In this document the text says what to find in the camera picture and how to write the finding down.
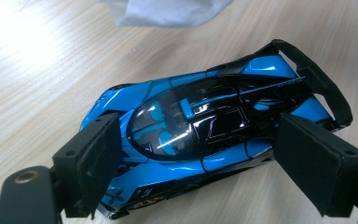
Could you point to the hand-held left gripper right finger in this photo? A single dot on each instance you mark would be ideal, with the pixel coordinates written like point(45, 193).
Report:
point(317, 158)

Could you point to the white wet wipe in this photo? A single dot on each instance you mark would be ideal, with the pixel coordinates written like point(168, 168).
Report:
point(167, 12)

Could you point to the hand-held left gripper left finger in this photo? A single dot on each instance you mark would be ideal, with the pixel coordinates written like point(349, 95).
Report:
point(90, 158)

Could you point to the blue and black toy car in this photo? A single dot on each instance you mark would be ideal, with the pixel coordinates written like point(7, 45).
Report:
point(199, 124)

